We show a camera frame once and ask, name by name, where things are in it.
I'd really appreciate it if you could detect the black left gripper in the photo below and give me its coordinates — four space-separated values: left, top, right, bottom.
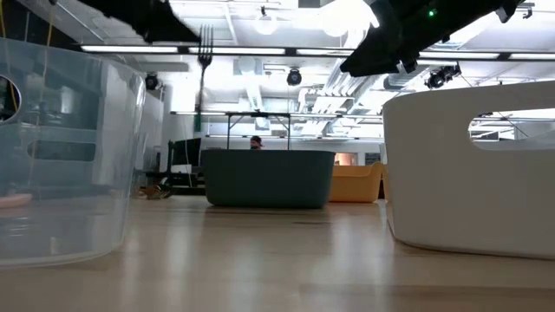
77 0 202 44

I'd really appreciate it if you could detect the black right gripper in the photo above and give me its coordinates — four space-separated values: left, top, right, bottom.
340 12 439 77

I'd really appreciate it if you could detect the teal-handled blue fork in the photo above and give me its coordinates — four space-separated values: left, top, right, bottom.
196 23 215 133

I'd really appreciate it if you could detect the orange-handled silver fork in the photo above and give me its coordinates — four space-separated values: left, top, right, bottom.
138 184 175 201

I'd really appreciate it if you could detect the teal plastic bin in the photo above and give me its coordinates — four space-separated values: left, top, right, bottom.
199 148 336 210

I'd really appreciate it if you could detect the clear plastic bin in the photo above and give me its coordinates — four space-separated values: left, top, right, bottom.
0 36 147 269

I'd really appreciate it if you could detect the long ceiling light strip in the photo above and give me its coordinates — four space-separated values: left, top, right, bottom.
80 44 179 54
297 48 355 56
188 46 286 55
418 51 500 60
509 52 555 61

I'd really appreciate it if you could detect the black track light cluster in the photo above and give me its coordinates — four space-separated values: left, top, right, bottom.
423 63 462 90

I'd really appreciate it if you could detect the round white pendant lamp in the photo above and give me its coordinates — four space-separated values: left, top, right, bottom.
252 4 279 36

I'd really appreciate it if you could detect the black computer monitor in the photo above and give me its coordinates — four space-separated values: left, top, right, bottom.
170 137 203 168

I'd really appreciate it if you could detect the orange plastic bin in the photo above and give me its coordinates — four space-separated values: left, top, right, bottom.
328 161 388 204

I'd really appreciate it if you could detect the dark office desk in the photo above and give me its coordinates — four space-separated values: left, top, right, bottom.
145 170 207 196

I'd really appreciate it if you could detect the white plastic bin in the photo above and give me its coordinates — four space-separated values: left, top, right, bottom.
382 80 555 261

